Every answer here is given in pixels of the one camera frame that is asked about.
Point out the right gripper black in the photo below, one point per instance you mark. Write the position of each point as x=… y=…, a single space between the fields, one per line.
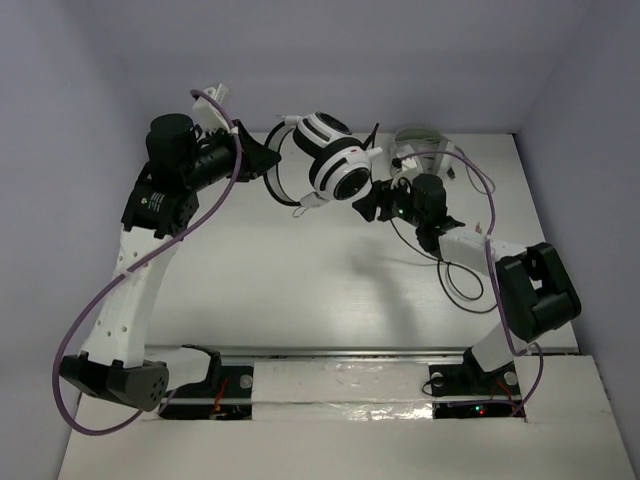
x=381 y=195

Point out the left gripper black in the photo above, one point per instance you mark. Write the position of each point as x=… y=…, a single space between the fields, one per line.
x=244 y=151

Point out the black white headphones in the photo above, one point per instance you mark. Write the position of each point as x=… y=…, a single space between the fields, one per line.
x=341 y=163

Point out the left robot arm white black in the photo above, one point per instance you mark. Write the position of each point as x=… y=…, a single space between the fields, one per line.
x=191 y=169

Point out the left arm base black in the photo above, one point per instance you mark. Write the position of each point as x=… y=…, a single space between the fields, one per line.
x=224 y=394

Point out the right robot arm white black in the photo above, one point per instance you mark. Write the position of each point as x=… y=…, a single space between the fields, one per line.
x=532 y=288

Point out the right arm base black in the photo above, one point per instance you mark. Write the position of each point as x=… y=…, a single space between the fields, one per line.
x=465 y=391

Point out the grey white headphones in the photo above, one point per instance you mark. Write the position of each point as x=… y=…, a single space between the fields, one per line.
x=426 y=144

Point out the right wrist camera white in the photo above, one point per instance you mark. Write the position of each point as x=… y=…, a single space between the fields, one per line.
x=406 y=169

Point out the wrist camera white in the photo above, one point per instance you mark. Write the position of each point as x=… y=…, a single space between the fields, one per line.
x=406 y=169
x=205 y=109

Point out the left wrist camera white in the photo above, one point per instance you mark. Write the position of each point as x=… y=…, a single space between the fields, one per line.
x=205 y=109

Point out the metal rail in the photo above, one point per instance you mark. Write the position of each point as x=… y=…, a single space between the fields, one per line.
x=335 y=352

